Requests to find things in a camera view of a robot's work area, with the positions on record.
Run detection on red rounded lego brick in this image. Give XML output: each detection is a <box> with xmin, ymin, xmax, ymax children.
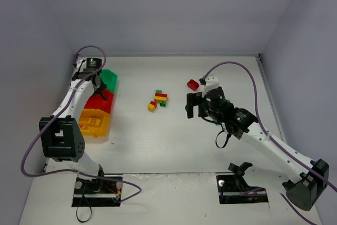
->
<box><xmin>186</xmin><ymin>79</ymin><xmax>200</xmax><ymax>91</ymax></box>

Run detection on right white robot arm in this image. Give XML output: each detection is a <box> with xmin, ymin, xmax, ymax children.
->
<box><xmin>185</xmin><ymin>76</ymin><xmax>330</xmax><ymax>211</ymax></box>

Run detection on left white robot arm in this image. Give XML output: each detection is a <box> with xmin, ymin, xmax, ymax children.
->
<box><xmin>39</xmin><ymin>58</ymin><xmax>107</xmax><ymax>180</ymax></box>

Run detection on green plastic bin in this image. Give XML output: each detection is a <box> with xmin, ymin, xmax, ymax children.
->
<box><xmin>100</xmin><ymin>69</ymin><xmax>118</xmax><ymax>93</ymax></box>

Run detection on red plastic bin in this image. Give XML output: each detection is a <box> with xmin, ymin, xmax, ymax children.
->
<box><xmin>84</xmin><ymin>90</ymin><xmax>114</xmax><ymax>114</ymax></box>

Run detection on stacked multicolor lego block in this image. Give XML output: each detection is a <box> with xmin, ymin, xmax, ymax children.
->
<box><xmin>154</xmin><ymin>90</ymin><xmax>168</xmax><ymax>107</ymax></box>

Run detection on yellow plastic bin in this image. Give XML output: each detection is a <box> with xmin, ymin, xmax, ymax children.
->
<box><xmin>79</xmin><ymin>109</ymin><xmax>110</xmax><ymax>138</ymax></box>

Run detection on yellow red lego block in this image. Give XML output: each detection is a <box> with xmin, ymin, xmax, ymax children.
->
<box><xmin>147</xmin><ymin>101</ymin><xmax>157</xmax><ymax>112</ymax></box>

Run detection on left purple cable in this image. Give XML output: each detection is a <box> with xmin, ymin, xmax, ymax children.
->
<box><xmin>21</xmin><ymin>46</ymin><xmax>142</xmax><ymax>204</ymax></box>

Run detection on purple cable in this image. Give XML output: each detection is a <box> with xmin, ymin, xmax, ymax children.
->
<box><xmin>21</xmin><ymin>46</ymin><xmax>142</xmax><ymax>204</ymax></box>
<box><xmin>203</xmin><ymin>61</ymin><xmax>337</xmax><ymax>225</ymax></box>

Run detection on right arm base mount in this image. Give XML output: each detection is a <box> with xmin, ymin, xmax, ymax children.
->
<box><xmin>216</xmin><ymin>174</ymin><xmax>269</xmax><ymax>204</ymax></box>

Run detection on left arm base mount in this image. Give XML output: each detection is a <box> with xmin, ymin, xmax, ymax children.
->
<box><xmin>72</xmin><ymin>177</ymin><xmax>123</xmax><ymax>207</ymax></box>

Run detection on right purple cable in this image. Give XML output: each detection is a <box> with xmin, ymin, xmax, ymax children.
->
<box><xmin>203</xmin><ymin>61</ymin><xmax>337</xmax><ymax>225</ymax></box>

